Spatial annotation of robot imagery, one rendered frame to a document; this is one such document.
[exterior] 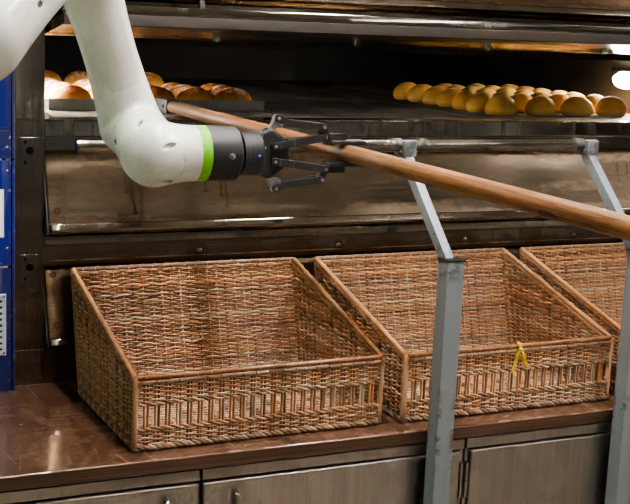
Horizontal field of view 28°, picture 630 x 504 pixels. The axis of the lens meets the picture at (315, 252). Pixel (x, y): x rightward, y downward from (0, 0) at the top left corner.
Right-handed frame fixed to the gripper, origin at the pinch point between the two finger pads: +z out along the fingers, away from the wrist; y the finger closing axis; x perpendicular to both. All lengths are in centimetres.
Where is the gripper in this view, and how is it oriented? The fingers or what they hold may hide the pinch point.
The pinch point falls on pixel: (344, 152)
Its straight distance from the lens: 218.0
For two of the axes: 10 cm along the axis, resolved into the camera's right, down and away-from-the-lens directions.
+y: -0.5, 9.8, 1.8
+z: 9.0, -0.4, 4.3
